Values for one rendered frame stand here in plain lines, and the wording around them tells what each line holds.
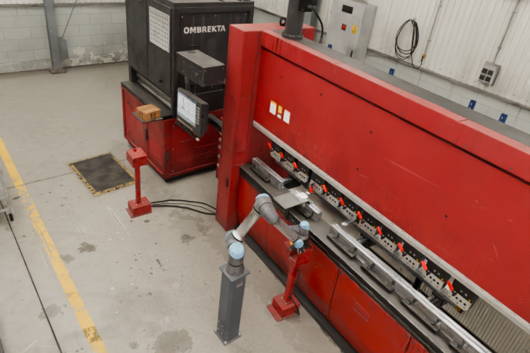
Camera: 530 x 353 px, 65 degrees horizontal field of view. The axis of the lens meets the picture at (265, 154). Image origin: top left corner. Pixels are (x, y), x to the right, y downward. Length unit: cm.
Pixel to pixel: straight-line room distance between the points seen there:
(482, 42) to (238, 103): 432
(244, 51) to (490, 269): 258
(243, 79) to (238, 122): 45
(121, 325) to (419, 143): 288
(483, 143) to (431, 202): 54
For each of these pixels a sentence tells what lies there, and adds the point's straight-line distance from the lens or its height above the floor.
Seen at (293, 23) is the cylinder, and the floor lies 244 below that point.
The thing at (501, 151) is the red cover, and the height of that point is 225.
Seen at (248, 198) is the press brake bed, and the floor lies 58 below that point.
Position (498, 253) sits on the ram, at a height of 168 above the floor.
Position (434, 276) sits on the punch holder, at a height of 125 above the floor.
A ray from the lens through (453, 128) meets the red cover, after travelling 268.
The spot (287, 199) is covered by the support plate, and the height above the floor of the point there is 100.
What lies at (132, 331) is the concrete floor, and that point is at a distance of 402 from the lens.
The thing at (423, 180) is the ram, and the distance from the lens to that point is 290.
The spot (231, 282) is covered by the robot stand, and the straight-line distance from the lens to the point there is 332.
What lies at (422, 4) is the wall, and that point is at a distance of 767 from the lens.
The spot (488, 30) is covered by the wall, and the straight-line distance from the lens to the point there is 719.
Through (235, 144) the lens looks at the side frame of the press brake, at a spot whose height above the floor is 115.
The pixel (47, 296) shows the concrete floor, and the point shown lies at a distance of 443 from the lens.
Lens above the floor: 319
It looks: 30 degrees down
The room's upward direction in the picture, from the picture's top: 8 degrees clockwise
